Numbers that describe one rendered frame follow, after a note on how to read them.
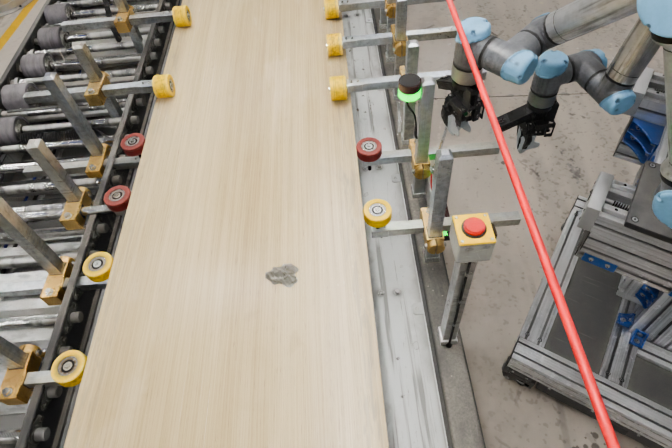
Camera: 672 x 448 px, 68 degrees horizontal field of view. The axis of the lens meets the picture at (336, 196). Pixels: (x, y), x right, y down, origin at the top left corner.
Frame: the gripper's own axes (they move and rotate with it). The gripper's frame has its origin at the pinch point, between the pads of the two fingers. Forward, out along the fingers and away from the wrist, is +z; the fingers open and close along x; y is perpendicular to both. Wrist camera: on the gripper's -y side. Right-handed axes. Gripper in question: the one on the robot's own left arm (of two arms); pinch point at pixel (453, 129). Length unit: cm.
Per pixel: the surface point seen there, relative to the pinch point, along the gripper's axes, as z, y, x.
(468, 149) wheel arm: 14.7, -2.5, 8.9
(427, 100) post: -11.2, -3.5, -7.2
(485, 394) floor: 101, 47, -2
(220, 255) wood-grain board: 11, 4, -73
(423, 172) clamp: 15.3, -0.9, -8.0
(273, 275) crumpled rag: 10, 17, -62
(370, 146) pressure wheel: 10.0, -13.7, -19.9
